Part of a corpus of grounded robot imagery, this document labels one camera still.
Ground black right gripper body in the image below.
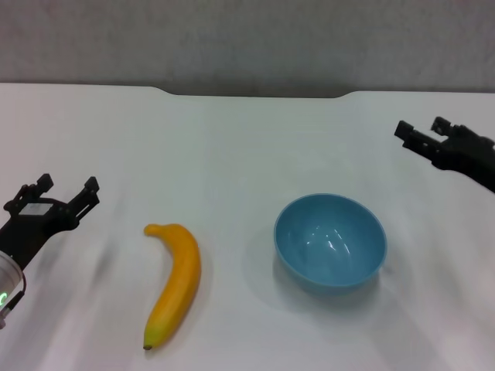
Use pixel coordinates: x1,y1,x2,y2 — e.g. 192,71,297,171
431,124,495,194

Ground yellow banana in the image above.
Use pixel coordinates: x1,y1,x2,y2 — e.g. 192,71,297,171
143,223,203,351

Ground wrist cable with metal plug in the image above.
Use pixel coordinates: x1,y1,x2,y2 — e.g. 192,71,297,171
2,278,26,315

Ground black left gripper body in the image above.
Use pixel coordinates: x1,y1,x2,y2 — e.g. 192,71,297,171
0,191,77,272

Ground blue ceramic bowl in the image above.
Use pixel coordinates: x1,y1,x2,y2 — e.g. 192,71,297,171
273,192,388,298

